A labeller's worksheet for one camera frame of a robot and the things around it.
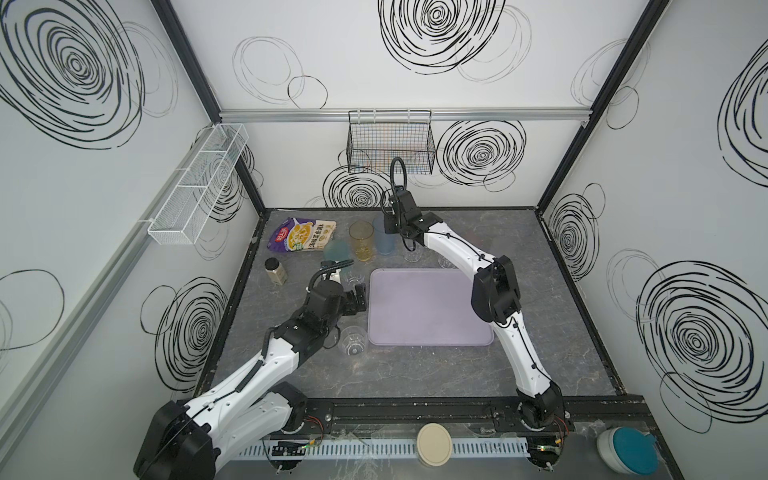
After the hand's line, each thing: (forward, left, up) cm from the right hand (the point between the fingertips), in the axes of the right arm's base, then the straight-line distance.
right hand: (394, 216), depth 99 cm
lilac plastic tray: (-25, -10, -16) cm, 32 cm away
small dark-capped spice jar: (-19, +37, -6) cm, 42 cm away
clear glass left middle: (-17, +13, -11) cm, 24 cm away
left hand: (-28, +11, 0) cm, 30 cm away
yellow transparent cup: (-5, +11, -2) cm, 12 cm away
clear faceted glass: (-7, -7, -13) cm, 16 cm away
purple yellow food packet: (0, +34, -11) cm, 36 cm away
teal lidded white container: (-62, -53, -8) cm, 81 cm away
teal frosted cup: (-9, +19, -7) cm, 23 cm away
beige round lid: (-62, -10, -7) cm, 63 cm away
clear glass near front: (-38, +11, -12) cm, 41 cm away
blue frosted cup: (-3, +3, -10) cm, 11 cm away
